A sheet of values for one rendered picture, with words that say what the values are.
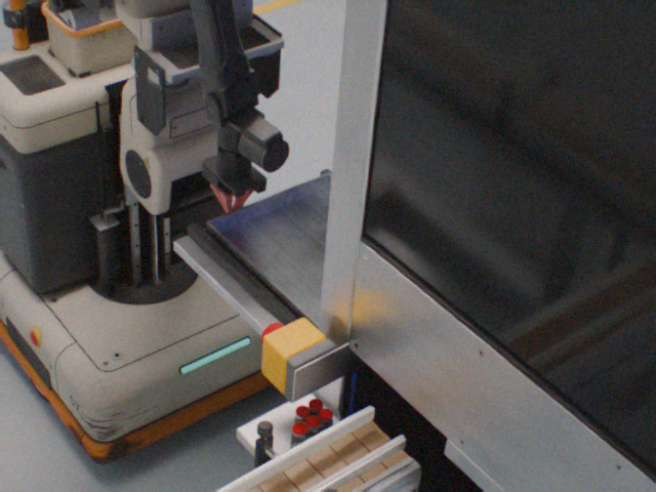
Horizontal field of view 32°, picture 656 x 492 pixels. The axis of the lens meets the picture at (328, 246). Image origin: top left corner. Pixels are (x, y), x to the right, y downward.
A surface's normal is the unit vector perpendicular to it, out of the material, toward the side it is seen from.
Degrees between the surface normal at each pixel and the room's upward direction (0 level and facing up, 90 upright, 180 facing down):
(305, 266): 0
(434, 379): 90
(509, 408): 90
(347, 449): 0
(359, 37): 90
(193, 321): 0
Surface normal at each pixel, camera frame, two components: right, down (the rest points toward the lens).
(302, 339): 0.07, -0.77
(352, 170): -0.78, 0.36
